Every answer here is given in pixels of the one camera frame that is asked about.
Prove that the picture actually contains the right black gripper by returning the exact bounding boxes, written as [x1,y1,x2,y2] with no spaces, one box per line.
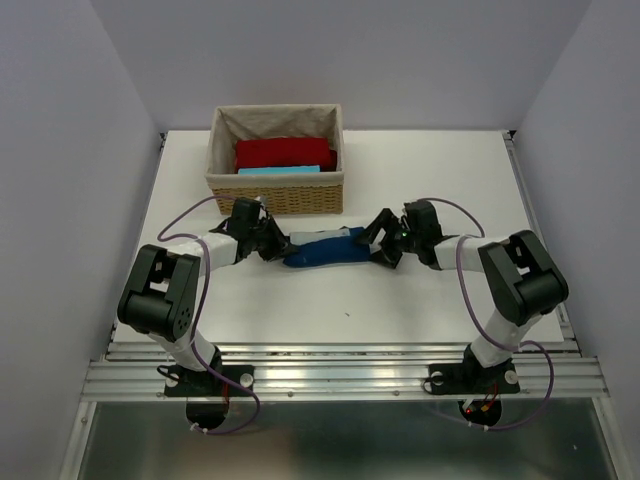
[351,207,420,268]

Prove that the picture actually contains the dark blue t shirt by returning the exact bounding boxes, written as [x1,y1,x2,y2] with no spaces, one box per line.
[283,227,371,268]

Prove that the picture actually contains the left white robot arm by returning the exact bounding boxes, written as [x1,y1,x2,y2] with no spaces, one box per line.
[117,198,298,394]

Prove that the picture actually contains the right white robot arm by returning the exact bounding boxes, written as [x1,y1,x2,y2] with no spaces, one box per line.
[354,198,569,390]

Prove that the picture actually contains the rolled light blue t shirt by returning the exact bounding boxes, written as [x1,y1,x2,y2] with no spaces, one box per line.
[237,165,321,176]

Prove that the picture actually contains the wicker basket with liner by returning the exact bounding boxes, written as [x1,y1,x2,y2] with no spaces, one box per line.
[204,104,345,215]

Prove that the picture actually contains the rolled red t shirt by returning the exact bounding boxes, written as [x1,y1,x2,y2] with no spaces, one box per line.
[235,137,338,172]

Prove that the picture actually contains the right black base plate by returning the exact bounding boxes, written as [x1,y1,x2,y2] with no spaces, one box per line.
[422,359,520,397]

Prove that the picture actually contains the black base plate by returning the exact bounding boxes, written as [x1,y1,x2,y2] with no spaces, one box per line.
[156,364,255,398]
[422,359,520,397]

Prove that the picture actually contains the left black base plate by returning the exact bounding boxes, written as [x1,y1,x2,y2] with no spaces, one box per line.
[156,364,255,398]

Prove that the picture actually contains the aluminium rail frame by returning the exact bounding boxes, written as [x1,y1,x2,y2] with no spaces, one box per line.
[81,131,609,403]

